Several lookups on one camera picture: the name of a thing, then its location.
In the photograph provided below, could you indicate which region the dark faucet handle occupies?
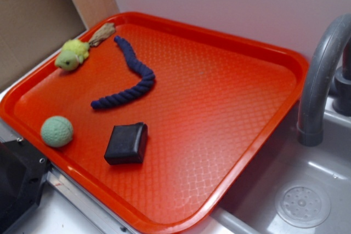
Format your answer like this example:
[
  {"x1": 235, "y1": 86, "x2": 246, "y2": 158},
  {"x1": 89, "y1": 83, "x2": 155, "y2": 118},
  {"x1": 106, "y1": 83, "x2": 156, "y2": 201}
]
[{"x1": 332, "y1": 38, "x2": 350, "y2": 117}]

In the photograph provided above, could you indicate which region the aluminium frame rail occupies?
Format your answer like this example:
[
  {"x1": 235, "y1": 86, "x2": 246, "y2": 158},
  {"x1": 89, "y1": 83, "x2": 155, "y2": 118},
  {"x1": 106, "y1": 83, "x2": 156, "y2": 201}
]
[{"x1": 0, "y1": 120, "x2": 129, "y2": 234}]

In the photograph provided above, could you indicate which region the grey toy sink basin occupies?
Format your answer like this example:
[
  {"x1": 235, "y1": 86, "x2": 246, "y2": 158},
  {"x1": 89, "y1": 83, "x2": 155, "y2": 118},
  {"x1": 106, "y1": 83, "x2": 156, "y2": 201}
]
[{"x1": 212, "y1": 97, "x2": 350, "y2": 233}]

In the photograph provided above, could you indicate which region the orange plastic tray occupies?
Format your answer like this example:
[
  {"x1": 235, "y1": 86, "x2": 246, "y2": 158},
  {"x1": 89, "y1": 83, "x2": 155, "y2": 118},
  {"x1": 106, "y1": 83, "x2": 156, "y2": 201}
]
[{"x1": 1, "y1": 13, "x2": 308, "y2": 233}]

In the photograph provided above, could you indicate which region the brown wood piece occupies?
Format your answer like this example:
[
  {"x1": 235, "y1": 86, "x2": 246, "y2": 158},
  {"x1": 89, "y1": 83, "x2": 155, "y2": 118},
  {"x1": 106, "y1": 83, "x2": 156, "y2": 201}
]
[{"x1": 88, "y1": 22, "x2": 116, "y2": 47}]

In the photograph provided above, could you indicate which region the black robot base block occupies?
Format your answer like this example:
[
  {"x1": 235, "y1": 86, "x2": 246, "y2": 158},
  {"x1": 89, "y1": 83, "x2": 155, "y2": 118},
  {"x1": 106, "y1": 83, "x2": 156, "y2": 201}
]
[{"x1": 1, "y1": 138, "x2": 50, "y2": 233}]

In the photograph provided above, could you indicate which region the dark blue twisted rope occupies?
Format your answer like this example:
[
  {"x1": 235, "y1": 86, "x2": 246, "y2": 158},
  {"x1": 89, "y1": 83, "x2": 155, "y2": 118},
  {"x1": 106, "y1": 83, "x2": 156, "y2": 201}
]
[{"x1": 90, "y1": 35, "x2": 156, "y2": 111}]

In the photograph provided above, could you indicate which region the black rectangular block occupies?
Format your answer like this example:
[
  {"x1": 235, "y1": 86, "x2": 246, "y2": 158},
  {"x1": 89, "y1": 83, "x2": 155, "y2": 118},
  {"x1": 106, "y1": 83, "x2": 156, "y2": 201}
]
[{"x1": 104, "y1": 122, "x2": 148, "y2": 165}]

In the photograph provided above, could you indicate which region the brown cardboard panel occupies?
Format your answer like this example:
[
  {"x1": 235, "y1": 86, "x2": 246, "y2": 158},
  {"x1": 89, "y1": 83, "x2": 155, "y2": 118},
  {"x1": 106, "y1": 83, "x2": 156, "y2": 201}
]
[{"x1": 1, "y1": 0, "x2": 86, "y2": 90}]

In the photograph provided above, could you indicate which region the green plush bird toy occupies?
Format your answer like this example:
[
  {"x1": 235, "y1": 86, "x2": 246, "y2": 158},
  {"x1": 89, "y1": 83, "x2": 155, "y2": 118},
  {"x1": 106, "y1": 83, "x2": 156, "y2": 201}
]
[{"x1": 54, "y1": 39, "x2": 90, "y2": 71}]

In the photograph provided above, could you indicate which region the green textured ball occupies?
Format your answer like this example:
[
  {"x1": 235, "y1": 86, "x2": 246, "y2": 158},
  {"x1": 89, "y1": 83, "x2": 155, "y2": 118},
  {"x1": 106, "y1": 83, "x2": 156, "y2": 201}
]
[{"x1": 41, "y1": 116, "x2": 73, "y2": 148}]

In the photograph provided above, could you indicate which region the grey curved faucet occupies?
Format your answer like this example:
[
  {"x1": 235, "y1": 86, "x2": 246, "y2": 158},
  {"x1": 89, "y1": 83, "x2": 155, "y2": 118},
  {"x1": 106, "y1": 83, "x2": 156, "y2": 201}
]
[{"x1": 297, "y1": 14, "x2": 350, "y2": 146}]

